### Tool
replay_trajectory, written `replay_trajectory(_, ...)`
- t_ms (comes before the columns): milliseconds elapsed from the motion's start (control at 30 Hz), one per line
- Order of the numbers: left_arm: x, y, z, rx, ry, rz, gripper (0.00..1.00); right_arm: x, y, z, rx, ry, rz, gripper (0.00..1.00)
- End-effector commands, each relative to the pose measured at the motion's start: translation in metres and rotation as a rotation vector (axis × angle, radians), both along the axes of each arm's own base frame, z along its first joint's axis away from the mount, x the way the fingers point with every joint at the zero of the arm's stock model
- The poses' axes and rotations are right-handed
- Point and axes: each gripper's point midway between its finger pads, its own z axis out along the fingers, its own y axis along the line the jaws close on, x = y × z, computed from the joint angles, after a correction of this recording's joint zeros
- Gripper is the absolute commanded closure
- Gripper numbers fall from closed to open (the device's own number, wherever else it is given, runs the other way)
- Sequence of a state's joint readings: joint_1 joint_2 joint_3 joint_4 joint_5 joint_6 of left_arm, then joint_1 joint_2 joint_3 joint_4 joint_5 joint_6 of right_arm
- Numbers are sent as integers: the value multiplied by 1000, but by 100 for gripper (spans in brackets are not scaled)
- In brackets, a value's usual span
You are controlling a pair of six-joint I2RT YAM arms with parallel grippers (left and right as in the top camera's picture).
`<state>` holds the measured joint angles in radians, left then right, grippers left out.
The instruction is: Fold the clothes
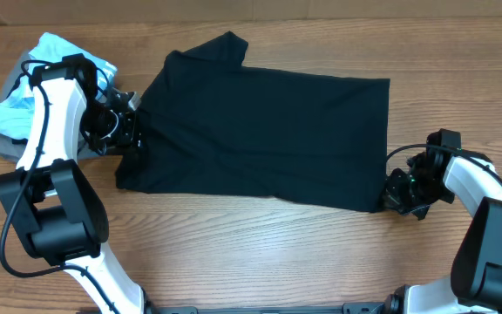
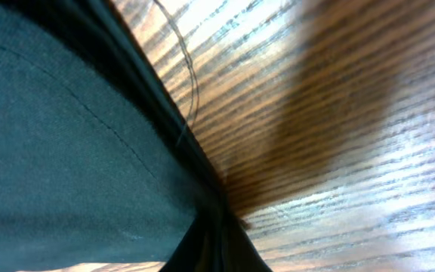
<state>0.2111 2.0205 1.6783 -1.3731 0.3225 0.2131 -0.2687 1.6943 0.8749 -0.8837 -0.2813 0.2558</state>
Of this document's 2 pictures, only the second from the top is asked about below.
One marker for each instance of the black t-shirt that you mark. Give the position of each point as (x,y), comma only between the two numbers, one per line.
(96,163)

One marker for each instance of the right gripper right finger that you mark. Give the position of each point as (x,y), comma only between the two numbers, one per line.
(239,254)

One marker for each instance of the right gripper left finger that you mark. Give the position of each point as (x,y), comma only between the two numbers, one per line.
(199,250)

